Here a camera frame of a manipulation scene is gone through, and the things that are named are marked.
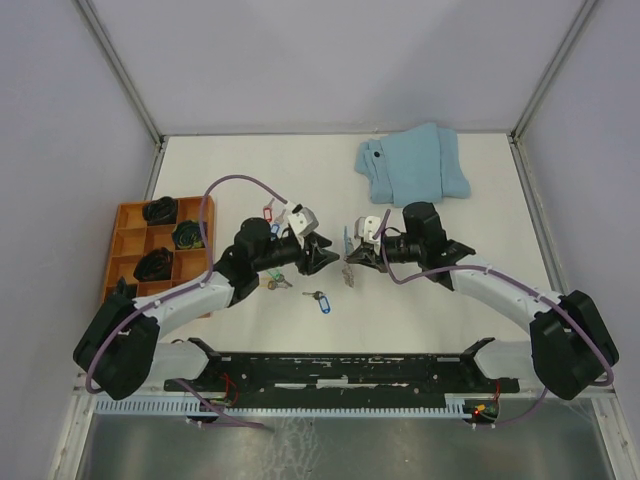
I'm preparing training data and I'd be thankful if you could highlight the key with red tag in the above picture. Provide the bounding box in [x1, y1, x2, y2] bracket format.
[262, 198, 275, 223]

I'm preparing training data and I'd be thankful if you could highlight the key with green tag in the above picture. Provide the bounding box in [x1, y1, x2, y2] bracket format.
[266, 269, 285, 283]

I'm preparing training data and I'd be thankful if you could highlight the black coiled strap top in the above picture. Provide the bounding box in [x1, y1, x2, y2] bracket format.
[143, 197, 179, 224]

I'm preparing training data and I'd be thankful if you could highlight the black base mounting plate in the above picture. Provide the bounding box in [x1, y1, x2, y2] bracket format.
[190, 352, 520, 394]

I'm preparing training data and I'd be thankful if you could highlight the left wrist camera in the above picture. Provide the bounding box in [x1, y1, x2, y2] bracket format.
[287, 204, 319, 237]

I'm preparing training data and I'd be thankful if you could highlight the black coiled strap bottom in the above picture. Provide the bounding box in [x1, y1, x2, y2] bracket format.
[133, 248, 175, 281]

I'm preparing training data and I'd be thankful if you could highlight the light blue folded cloth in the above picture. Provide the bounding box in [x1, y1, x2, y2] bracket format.
[354, 123, 471, 208]

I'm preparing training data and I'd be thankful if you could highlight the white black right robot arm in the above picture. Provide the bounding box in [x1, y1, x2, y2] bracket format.
[346, 202, 619, 400]

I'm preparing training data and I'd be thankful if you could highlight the green blue coiled strap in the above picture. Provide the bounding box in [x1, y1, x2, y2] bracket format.
[172, 218, 208, 251]

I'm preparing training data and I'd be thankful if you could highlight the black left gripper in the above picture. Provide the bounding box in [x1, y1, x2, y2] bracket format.
[254, 231, 340, 276]

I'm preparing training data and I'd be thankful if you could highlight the aluminium frame rail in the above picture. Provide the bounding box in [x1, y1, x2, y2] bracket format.
[508, 0, 640, 357]

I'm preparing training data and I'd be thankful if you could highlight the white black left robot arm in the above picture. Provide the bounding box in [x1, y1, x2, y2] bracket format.
[73, 218, 340, 400]

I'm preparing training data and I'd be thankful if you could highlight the white slotted cable duct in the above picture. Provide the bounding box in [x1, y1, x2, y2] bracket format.
[94, 394, 476, 416]

